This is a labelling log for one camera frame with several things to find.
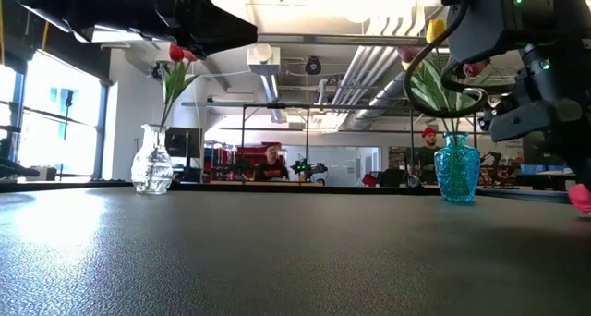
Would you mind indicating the pink artificial tulip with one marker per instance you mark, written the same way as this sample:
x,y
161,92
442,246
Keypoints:
x,y
189,55

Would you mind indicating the black tripod stand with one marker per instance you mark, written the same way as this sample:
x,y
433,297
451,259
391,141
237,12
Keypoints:
x,y
68,99

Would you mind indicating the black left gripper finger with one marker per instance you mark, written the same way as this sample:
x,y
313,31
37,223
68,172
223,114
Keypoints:
x,y
217,20
217,42

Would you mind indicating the black table mat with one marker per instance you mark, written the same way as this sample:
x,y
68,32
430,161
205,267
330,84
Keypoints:
x,y
323,260

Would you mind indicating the white ceiling light bar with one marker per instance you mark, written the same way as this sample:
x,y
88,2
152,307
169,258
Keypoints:
x,y
124,35

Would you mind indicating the red tool cabinet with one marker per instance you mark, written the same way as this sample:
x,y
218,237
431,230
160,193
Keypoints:
x,y
249,156

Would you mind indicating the white ceiling box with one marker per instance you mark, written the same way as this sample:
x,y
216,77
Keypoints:
x,y
263,59

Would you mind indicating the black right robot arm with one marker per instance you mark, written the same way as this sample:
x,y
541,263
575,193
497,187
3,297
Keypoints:
x,y
498,25

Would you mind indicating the red chair back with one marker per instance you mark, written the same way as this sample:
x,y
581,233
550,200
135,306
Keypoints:
x,y
369,180

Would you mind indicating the black background robot arm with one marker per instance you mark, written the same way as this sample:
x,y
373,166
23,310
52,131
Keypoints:
x,y
309,169

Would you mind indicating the black aluminium table frame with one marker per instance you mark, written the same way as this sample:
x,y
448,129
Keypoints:
x,y
221,185

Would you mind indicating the silver ventilation duct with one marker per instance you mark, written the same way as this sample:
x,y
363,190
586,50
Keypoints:
x,y
392,89

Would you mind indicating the blue glass vase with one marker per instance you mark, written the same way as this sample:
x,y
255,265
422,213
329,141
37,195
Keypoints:
x,y
457,168

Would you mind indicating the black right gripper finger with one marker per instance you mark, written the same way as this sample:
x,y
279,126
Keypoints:
x,y
582,154

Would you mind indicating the black computer monitor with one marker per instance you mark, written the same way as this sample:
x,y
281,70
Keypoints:
x,y
182,142
535,153

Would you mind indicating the round black ceiling camera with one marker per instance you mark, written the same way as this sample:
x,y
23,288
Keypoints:
x,y
313,65
157,71

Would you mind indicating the person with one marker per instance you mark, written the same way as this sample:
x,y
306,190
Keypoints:
x,y
427,159
271,170

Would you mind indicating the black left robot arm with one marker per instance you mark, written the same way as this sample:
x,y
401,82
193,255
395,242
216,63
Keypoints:
x,y
92,6

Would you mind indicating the clear glass vase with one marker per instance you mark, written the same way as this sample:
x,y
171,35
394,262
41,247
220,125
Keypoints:
x,y
151,168

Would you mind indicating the black metal rack frame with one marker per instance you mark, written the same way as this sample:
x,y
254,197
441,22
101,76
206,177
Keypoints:
x,y
277,106

